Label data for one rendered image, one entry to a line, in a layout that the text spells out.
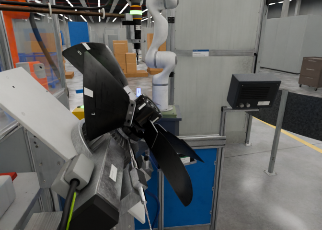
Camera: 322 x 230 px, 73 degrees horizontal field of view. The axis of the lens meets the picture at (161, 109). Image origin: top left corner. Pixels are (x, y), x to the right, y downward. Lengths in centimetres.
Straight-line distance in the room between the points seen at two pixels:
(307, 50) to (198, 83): 819
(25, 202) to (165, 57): 111
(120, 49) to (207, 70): 590
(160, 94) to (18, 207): 103
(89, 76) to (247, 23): 258
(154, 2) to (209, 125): 192
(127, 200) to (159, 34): 117
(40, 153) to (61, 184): 28
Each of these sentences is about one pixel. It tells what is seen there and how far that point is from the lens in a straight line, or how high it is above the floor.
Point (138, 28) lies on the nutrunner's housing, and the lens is 87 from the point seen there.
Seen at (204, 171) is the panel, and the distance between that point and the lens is 158.
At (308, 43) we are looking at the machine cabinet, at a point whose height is 122.
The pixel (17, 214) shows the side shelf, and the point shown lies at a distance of 101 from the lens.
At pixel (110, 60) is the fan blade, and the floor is 138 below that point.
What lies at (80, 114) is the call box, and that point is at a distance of 130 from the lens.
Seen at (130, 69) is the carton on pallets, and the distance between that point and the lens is 851.
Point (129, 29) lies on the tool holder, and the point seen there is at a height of 149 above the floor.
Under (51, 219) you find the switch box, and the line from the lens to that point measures 97.
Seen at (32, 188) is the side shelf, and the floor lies 86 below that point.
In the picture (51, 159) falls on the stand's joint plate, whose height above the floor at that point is 107.
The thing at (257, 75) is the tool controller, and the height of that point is 125.
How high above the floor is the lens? 147
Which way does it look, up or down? 18 degrees down
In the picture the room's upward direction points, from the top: straight up
